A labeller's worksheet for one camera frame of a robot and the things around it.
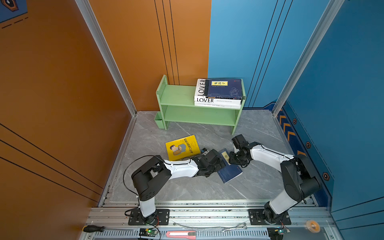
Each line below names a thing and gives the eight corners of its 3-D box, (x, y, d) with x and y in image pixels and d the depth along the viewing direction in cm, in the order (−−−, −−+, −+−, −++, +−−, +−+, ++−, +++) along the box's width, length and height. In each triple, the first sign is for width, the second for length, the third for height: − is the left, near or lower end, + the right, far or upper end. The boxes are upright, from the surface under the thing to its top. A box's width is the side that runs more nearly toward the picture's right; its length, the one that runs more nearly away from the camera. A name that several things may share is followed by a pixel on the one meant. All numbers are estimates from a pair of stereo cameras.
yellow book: (169, 163, 94) (169, 161, 92) (165, 144, 103) (164, 142, 102) (201, 153, 99) (201, 151, 97) (194, 136, 108) (194, 134, 106)
